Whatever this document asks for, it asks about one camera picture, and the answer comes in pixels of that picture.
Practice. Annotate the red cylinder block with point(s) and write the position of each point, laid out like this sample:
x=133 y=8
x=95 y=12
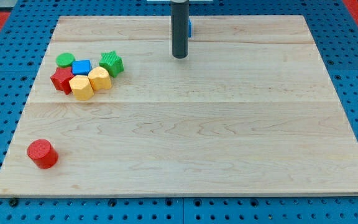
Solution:
x=42 y=154

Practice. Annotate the blue cube block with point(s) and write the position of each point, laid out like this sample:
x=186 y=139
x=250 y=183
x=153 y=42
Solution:
x=81 y=67

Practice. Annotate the red star block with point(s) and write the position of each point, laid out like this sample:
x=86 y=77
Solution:
x=61 y=79

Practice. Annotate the green star block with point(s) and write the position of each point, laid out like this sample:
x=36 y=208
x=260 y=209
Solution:
x=112 y=63

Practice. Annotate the green cylinder block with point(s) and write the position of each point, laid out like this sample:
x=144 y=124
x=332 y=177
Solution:
x=64 y=60

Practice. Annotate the yellow hexagon block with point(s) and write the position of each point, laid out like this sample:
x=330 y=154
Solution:
x=81 y=87

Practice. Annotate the wooden board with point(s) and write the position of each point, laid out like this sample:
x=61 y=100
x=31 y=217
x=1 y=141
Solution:
x=250 y=112

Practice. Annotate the blue triangle block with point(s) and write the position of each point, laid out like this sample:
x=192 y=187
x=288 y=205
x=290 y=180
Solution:
x=189 y=28

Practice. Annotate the yellow heart block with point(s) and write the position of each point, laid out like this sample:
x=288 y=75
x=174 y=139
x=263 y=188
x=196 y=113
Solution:
x=99 y=79

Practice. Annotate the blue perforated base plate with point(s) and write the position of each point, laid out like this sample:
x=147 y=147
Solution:
x=23 y=42

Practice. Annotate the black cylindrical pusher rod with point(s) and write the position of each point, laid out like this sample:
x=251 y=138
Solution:
x=179 y=22

